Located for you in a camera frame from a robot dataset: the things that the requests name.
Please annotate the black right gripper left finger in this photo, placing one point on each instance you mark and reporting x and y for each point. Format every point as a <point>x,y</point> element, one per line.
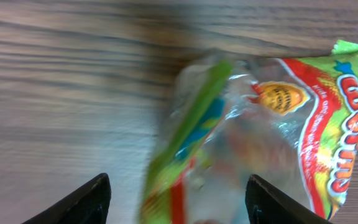
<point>89,204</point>

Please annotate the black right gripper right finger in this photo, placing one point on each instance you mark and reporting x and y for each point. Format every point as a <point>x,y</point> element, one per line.
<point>266,204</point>

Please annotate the green gummy candy bag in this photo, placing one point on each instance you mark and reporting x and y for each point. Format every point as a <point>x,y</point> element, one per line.
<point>291,121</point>

